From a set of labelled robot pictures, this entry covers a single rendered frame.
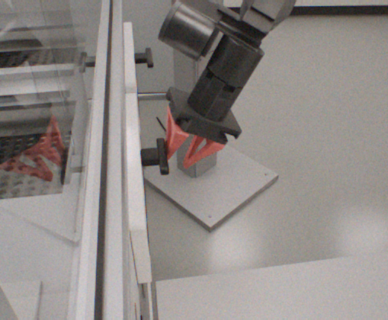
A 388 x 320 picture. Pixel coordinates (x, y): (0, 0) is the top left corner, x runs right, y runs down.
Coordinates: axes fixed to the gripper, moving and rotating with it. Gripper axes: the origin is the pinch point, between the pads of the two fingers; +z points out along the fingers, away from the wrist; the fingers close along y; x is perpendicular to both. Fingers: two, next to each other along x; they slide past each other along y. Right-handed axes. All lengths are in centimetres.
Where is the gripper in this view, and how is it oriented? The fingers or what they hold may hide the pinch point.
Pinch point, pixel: (176, 158)
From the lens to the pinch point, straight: 59.7
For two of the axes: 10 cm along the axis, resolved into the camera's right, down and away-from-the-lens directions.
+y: -8.7, -2.5, -4.3
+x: 2.0, 6.1, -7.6
